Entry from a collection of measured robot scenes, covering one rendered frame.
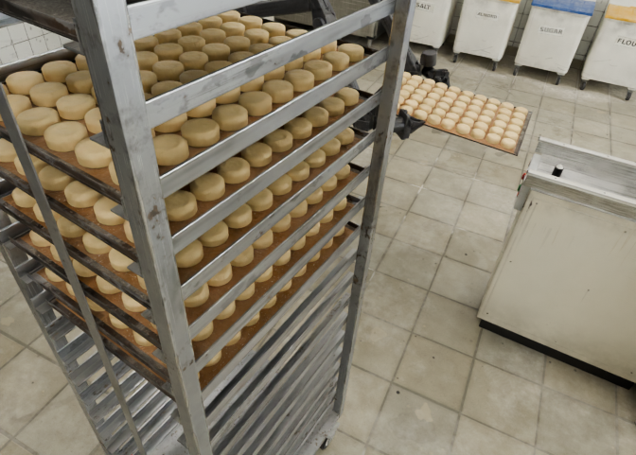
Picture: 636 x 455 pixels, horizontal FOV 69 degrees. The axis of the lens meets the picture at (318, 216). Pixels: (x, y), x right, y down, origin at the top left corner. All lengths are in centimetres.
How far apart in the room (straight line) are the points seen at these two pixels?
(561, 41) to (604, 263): 351
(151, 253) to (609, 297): 189
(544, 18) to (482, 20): 57
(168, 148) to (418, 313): 197
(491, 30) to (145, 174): 499
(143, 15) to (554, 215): 171
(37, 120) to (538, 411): 210
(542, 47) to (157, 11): 499
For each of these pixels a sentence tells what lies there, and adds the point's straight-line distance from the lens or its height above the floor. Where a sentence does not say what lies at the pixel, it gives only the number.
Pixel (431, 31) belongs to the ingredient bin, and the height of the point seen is 27.
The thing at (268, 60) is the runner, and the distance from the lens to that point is 63.
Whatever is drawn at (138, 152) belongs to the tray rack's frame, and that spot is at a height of 158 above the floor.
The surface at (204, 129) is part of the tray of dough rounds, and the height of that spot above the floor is 151.
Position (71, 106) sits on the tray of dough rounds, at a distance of 74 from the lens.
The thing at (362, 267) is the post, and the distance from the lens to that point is 126.
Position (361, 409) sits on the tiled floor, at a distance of 209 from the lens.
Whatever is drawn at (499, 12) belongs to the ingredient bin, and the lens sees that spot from 529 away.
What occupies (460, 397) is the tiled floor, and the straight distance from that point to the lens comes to 222.
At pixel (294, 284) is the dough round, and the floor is 104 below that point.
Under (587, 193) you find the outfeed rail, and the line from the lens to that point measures 192.
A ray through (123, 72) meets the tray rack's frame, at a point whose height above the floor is 166.
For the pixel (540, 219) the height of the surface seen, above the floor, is 72.
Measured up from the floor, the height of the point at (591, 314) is 37.
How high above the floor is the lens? 182
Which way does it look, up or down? 39 degrees down
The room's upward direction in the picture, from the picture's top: 4 degrees clockwise
